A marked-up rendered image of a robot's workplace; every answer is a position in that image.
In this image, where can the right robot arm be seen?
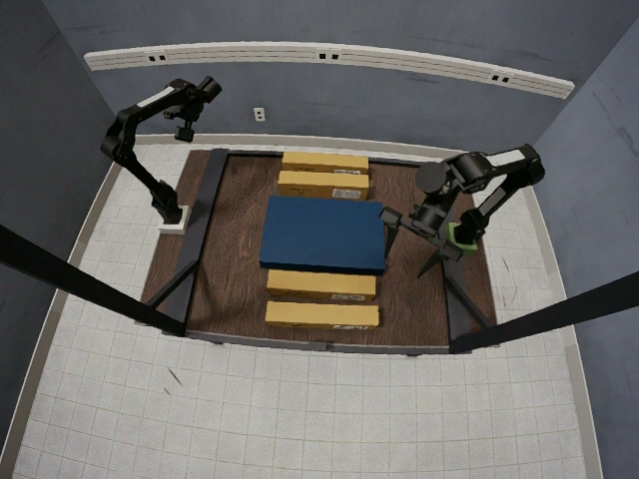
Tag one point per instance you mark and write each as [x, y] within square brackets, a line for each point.
[472, 173]

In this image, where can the yellow cardboard carton side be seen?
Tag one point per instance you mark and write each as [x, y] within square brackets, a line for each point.
[321, 285]
[324, 163]
[323, 185]
[330, 316]

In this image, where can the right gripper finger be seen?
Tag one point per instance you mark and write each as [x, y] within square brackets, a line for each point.
[391, 231]
[437, 257]

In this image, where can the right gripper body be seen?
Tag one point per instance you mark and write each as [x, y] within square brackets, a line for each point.
[429, 218]

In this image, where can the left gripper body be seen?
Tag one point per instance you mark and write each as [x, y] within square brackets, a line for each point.
[186, 134]

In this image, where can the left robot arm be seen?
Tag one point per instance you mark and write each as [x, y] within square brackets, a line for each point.
[171, 100]

